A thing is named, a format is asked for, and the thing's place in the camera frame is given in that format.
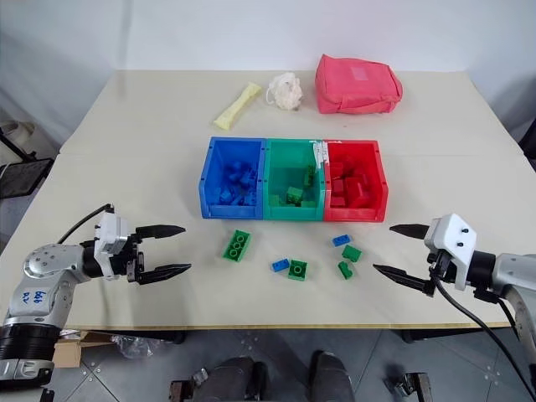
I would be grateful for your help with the red plastic bin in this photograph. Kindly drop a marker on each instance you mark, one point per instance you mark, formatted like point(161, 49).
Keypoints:
point(356, 180)

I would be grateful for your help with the black metal stand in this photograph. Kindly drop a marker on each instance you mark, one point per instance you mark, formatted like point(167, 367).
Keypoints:
point(21, 171)

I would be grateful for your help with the green square brick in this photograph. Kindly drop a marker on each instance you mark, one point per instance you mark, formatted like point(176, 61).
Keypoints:
point(297, 269)

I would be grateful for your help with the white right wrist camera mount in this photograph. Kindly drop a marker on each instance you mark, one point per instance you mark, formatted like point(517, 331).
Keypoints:
point(454, 247)

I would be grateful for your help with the small green notched brick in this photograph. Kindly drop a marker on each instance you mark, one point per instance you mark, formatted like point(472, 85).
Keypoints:
point(345, 270)

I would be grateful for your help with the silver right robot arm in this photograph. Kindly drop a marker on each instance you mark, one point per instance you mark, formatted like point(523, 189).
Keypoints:
point(508, 285)

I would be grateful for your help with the white mesh bath sponge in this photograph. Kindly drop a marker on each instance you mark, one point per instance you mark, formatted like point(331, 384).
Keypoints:
point(287, 91)

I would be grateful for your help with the red brick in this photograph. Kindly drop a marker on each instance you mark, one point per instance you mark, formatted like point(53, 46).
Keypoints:
point(337, 194)
point(356, 190)

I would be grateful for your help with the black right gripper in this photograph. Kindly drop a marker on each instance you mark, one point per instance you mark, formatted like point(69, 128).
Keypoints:
point(440, 268)

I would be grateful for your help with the pink fabric bag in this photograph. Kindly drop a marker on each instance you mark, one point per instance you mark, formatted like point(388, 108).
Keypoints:
point(356, 84)

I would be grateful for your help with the blue plastic bin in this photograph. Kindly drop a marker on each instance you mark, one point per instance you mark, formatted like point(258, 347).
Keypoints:
point(232, 178)

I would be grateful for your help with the brown cardboard box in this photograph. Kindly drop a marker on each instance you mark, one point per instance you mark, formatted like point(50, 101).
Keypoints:
point(73, 349)

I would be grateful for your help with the pale yellow tube pack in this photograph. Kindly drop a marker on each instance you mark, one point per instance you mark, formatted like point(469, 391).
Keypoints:
point(236, 106)

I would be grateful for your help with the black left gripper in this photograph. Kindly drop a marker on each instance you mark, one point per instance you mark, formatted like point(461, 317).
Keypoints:
point(133, 261)

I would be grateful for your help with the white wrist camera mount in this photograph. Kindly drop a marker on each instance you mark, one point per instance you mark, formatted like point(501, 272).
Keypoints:
point(454, 247)
point(109, 234)

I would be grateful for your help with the white torn label sticker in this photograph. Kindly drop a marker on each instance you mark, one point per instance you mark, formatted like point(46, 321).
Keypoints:
point(321, 154)

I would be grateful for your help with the black chair edge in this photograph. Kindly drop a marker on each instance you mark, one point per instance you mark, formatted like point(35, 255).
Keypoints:
point(529, 140)

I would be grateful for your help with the dark rounded shape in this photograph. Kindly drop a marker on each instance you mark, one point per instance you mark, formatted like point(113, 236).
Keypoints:
point(238, 379)
point(333, 377)

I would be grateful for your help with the small blue brick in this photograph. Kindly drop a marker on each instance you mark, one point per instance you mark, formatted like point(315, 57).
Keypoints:
point(341, 240)
point(280, 266)

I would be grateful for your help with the green plastic bin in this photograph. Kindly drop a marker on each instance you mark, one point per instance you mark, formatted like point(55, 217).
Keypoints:
point(293, 176)

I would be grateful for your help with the large green six-stud brick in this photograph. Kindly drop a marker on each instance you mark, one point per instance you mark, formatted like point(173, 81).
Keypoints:
point(236, 245)

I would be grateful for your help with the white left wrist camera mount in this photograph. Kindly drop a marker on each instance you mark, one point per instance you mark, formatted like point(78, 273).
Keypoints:
point(109, 234)

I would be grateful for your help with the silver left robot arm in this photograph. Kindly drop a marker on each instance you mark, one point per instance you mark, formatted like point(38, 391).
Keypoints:
point(39, 289)

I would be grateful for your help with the clear crumpled plastic bag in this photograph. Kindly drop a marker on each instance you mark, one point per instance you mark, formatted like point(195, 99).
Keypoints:
point(132, 345)

